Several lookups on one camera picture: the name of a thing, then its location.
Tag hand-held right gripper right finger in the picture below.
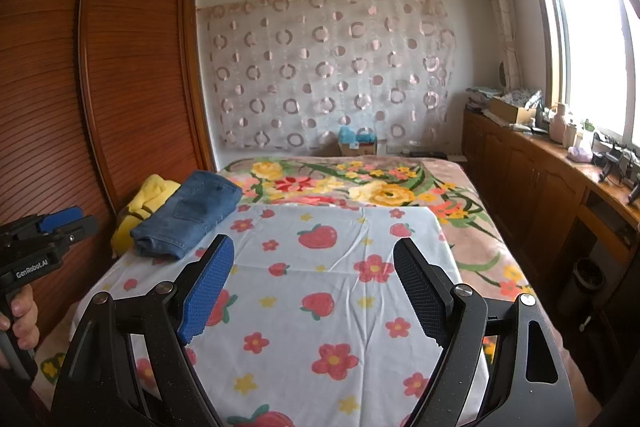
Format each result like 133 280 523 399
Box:
392 237 573 427

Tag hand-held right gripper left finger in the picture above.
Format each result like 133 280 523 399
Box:
50 234 236 427

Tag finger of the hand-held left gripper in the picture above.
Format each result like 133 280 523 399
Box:
22 206 85 235
45 215 101 250

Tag blue denim pants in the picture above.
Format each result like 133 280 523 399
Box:
130 170 244 260

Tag person's left hand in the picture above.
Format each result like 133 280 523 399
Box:
0 282 41 368

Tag yellow plush toy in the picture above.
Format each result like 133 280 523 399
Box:
111 174 182 255

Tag white strawberry print sheet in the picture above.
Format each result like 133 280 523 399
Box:
75 204 493 427

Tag floral blanket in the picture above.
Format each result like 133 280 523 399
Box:
30 154 546 388

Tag wooden wardrobe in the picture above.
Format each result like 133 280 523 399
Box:
0 0 216 348

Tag wooden cabinet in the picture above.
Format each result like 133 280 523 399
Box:
462 104 640 308

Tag cardboard box with blue bag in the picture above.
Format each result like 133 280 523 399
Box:
337 125 378 156

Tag dark trash bin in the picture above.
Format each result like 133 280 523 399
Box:
570 257 606 308

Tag open cardboard box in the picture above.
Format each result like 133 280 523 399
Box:
487 96 538 122

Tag stack of folded cloths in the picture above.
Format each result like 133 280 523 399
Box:
465 86 501 105

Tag bottles on cabinet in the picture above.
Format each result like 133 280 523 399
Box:
549 103 568 142

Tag patterned cloth bundle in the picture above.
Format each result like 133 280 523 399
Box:
502 89 543 110

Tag green capped bottle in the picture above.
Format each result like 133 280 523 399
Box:
577 119 596 148

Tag black tripod stand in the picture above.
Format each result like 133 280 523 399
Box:
592 142 640 202

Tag window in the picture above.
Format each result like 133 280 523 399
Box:
520 0 640 142

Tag circle patterned wall curtain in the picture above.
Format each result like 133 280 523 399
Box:
196 0 458 152

